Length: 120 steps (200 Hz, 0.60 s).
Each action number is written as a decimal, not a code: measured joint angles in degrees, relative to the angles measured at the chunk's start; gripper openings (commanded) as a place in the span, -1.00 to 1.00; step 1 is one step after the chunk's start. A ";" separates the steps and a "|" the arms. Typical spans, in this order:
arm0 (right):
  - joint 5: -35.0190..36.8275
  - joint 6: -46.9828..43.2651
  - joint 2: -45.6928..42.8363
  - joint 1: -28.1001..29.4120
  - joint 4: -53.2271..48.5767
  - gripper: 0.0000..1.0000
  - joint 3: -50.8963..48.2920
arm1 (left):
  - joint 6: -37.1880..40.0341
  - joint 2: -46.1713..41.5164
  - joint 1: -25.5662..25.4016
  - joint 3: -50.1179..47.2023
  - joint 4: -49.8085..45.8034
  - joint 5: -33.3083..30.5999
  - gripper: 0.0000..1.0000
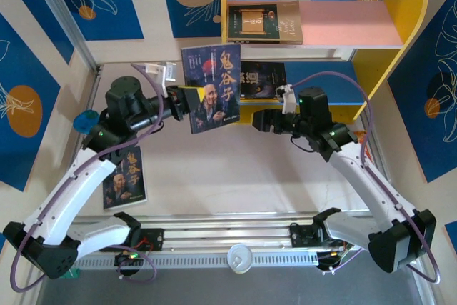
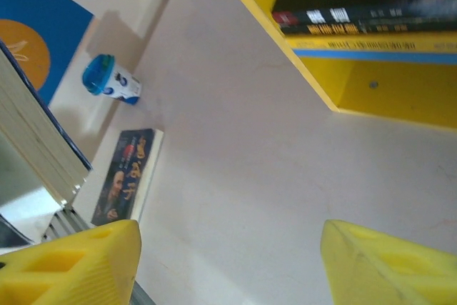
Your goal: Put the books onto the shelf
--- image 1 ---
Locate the dark blue portrait book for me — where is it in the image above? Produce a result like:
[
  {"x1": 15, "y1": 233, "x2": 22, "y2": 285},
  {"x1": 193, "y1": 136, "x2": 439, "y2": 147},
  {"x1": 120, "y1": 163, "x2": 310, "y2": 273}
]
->
[
  {"x1": 181, "y1": 43, "x2": 242, "y2": 135},
  {"x1": 103, "y1": 146, "x2": 148, "y2": 211}
]

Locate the dark blue wolf book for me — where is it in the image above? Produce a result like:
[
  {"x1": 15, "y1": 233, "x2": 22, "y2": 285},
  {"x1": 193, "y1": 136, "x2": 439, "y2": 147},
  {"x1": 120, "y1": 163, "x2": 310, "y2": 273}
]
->
[{"x1": 239, "y1": 61, "x2": 288, "y2": 99}]

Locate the brown green cover book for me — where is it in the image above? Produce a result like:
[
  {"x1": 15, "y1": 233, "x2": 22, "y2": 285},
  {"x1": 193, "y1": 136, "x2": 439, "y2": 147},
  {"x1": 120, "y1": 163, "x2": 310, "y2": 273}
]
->
[{"x1": 227, "y1": 0, "x2": 303, "y2": 45}]

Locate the blue plastic cup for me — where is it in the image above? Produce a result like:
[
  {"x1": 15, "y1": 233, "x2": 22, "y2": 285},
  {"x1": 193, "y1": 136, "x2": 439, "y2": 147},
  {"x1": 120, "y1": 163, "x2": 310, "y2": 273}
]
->
[{"x1": 74, "y1": 111, "x2": 100, "y2": 135}]

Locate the white table mat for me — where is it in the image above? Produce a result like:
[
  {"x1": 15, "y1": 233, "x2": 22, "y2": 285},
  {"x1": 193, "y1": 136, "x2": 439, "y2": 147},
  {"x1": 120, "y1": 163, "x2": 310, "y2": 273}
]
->
[{"x1": 66, "y1": 61, "x2": 390, "y2": 219}]

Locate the yellow pink blue bookshelf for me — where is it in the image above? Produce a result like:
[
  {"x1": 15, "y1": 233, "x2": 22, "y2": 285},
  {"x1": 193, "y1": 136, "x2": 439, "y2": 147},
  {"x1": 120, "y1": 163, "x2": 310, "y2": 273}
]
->
[{"x1": 220, "y1": 0, "x2": 429, "y2": 126}]

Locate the white paper cup lid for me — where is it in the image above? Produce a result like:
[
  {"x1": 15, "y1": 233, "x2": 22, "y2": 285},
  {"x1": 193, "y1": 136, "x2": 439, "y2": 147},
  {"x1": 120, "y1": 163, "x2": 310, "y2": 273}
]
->
[{"x1": 226, "y1": 243, "x2": 253, "y2": 274}]

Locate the right black adapter board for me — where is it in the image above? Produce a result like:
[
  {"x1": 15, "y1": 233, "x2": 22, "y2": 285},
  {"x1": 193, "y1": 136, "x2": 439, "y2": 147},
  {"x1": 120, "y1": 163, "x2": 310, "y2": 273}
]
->
[{"x1": 316, "y1": 249, "x2": 346, "y2": 271}]

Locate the black adapter board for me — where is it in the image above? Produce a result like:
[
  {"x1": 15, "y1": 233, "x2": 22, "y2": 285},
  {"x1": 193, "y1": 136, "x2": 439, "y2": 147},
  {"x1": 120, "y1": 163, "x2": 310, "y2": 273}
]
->
[
  {"x1": 316, "y1": 249, "x2": 346, "y2": 271},
  {"x1": 114, "y1": 251, "x2": 144, "y2": 267}
]

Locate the left black adapter board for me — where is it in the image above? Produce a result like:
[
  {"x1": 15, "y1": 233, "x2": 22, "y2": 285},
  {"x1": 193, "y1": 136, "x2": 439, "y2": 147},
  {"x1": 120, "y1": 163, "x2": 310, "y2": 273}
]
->
[{"x1": 114, "y1": 251, "x2": 144, "y2": 267}]

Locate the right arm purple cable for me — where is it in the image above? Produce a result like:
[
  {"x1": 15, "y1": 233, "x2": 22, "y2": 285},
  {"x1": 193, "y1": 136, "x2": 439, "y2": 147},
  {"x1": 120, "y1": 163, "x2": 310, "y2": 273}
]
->
[{"x1": 291, "y1": 71, "x2": 441, "y2": 284}]

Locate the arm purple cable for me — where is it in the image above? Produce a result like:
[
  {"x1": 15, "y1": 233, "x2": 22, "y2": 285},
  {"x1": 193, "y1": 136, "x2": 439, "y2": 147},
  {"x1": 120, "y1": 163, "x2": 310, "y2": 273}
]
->
[
  {"x1": 10, "y1": 63, "x2": 166, "y2": 294},
  {"x1": 291, "y1": 71, "x2": 441, "y2": 284}
]

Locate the aluminium corner post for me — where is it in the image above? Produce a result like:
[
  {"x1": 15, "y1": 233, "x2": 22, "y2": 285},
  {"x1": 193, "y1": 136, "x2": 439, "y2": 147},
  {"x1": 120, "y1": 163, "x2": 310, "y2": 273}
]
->
[{"x1": 26, "y1": 0, "x2": 100, "y2": 72}]

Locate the aluminium rail frame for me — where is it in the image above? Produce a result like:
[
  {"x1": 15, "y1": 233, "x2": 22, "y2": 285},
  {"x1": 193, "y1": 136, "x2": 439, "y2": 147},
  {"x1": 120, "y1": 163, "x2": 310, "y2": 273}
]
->
[{"x1": 30, "y1": 211, "x2": 424, "y2": 259}]

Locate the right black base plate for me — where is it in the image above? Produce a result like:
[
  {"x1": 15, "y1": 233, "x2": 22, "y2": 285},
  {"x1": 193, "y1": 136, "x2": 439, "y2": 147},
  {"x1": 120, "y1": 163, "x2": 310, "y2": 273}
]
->
[{"x1": 289, "y1": 222, "x2": 355, "y2": 249}]

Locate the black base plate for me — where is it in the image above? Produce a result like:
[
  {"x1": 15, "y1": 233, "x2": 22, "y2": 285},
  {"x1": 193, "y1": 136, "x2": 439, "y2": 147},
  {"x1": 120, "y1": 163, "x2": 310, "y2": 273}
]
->
[
  {"x1": 289, "y1": 222, "x2": 355, "y2": 249},
  {"x1": 117, "y1": 226, "x2": 165, "y2": 253}
]

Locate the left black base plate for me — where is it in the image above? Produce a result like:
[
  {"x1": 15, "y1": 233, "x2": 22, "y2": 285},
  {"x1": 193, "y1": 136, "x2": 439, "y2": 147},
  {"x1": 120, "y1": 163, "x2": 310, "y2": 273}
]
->
[{"x1": 117, "y1": 226, "x2": 165, "y2": 253}]

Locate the grey slotted cable duct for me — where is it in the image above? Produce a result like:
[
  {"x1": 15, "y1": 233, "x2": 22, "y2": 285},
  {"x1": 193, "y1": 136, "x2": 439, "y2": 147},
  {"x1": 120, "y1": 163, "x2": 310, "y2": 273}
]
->
[{"x1": 44, "y1": 254, "x2": 418, "y2": 271}]

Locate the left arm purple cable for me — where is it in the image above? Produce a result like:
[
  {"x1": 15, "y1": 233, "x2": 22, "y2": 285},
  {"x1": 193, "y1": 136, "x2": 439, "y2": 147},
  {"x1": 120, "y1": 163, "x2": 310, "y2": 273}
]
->
[{"x1": 10, "y1": 63, "x2": 166, "y2": 294}]

